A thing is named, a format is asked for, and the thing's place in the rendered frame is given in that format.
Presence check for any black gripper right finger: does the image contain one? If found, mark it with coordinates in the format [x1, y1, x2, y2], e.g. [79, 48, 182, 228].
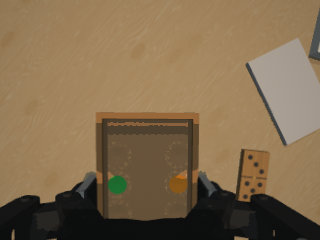
[171, 175, 320, 240]

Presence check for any brown wooden ball puzzle tray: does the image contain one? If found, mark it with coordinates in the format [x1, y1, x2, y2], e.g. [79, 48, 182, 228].
[96, 112, 199, 221]

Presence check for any brown wooden domino tile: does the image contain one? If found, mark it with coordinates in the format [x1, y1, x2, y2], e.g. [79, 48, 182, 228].
[236, 149, 270, 202]

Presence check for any grey flat rectangular card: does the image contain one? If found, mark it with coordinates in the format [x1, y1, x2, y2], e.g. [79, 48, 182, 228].
[246, 38, 320, 145]

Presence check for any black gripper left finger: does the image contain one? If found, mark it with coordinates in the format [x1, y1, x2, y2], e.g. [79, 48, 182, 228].
[0, 175, 115, 240]

